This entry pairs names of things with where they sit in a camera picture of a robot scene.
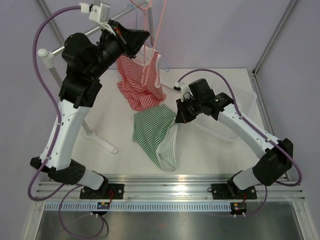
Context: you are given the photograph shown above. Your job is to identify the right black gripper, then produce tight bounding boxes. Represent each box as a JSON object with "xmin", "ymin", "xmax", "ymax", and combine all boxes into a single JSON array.
[{"xmin": 176, "ymin": 96, "xmax": 203, "ymax": 124}]

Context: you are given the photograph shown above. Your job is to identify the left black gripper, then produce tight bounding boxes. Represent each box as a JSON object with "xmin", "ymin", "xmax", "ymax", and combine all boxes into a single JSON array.
[{"xmin": 86, "ymin": 18, "xmax": 149, "ymax": 79}]

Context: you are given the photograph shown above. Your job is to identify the pink wire hanger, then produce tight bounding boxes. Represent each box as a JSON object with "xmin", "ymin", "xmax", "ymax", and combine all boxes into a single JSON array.
[{"xmin": 130, "ymin": 0, "xmax": 167, "ymax": 86}]

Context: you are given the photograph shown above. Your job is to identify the green striped tank top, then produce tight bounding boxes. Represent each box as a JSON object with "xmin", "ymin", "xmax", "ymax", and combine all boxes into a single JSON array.
[{"xmin": 132, "ymin": 104, "xmax": 178, "ymax": 172}]

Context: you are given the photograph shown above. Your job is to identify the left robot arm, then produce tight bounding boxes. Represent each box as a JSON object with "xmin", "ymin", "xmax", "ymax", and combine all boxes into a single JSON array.
[{"xmin": 30, "ymin": 20, "xmax": 150, "ymax": 199}]

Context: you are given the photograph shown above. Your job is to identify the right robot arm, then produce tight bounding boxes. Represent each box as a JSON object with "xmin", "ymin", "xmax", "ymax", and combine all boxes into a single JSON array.
[{"xmin": 174, "ymin": 78, "xmax": 293, "ymax": 199}]

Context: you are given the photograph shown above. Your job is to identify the red striped tank top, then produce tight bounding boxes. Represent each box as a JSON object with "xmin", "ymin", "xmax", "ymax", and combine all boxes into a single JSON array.
[{"xmin": 116, "ymin": 46, "xmax": 167, "ymax": 112}]

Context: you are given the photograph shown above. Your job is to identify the white plastic basket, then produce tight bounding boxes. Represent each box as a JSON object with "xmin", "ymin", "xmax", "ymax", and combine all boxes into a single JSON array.
[{"xmin": 194, "ymin": 83, "xmax": 257, "ymax": 143}]

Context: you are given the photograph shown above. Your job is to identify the white metal clothes rack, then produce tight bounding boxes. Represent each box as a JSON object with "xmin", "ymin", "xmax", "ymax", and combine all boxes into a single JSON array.
[{"xmin": 36, "ymin": 0, "xmax": 154, "ymax": 155}]

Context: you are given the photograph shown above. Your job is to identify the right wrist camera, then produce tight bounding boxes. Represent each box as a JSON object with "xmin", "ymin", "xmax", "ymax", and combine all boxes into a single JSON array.
[{"xmin": 173, "ymin": 81, "xmax": 190, "ymax": 94}]

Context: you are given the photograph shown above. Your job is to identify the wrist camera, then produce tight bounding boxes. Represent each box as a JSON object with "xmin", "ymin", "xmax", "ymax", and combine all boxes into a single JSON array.
[
  {"xmin": 173, "ymin": 81, "xmax": 190, "ymax": 94},
  {"xmin": 79, "ymin": 2, "xmax": 111, "ymax": 28}
]

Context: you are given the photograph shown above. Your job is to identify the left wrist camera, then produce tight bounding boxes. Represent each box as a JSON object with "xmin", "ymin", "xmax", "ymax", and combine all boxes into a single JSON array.
[{"xmin": 79, "ymin": 2, "xmax": 111, "ymax": 28}]

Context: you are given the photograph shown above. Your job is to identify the blue wire hanger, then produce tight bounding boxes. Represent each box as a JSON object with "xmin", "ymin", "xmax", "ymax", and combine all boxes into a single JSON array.
[{"xmin": 128, "ymin": 0, "xmax": 170, "ymax": 72}]

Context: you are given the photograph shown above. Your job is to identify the left aluminium frame post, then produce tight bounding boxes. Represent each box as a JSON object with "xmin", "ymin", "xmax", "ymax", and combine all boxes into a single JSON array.
[{"xmin": 34, "ymin": 0, "xmax": 82, "ymax": 78}]

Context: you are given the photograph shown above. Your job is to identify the aluminium frame post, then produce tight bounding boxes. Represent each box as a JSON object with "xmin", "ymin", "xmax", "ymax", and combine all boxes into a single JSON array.
[
  {"xmin": 252, "ymin": 0, "xmax": 300, "ymax": 77},
  {"xmin": 34, "ymin": 0, "xmax": 82, "ymax": 78}
]

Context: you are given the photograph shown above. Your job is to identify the aluminium mounting rail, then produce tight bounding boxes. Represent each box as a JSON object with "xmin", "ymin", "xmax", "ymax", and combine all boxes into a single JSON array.
[{"xmin": 33, "ymin": 173, "xmax": 306, "ymax": 202}]

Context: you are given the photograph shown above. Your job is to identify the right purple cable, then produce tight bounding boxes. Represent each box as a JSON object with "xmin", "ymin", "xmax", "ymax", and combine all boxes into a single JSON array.
[{"xmin": 178, "ymin": 68, "xmax": 302, "ymax": 217}]

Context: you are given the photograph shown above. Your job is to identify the white slotted cable duct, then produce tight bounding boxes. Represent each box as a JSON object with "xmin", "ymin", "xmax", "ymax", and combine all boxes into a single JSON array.
[{"xmin": 44, "ymin": 202, "xmax": 231, "ymax": 212}]

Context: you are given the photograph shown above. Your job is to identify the right aluminium frame post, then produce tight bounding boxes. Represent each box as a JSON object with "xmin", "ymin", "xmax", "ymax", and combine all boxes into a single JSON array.
[{"xmin": 252, "ymin": 0, "xmax": 300, "ymax": 77}]

